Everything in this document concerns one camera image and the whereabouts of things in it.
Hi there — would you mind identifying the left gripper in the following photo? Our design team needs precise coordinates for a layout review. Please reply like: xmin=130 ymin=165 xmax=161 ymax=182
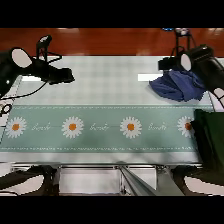
xmin=41 ymin=66 xmax=76 ymax=85

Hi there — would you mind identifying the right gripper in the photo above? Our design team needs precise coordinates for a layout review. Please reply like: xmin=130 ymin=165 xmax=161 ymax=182
xmin=157 ymin=56 xmax=183 ymax=72

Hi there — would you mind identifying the blue garment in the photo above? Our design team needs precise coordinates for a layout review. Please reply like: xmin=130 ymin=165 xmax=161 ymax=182
xmin=148 ymin=68 xmax=208 ymax=103

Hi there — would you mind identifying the dark green garment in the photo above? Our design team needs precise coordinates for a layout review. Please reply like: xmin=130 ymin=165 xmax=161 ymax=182
xmin=190 ymin=108 xmax=224 ymax=168

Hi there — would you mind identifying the black cable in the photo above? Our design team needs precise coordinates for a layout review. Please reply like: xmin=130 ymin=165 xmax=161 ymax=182
xmin=0 ymin=81 xmax=48 ymax=101

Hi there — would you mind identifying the silver frame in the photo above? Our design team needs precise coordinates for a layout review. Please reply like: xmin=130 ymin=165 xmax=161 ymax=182
xmin=0 ymin=161 xmax=224 ymax=197

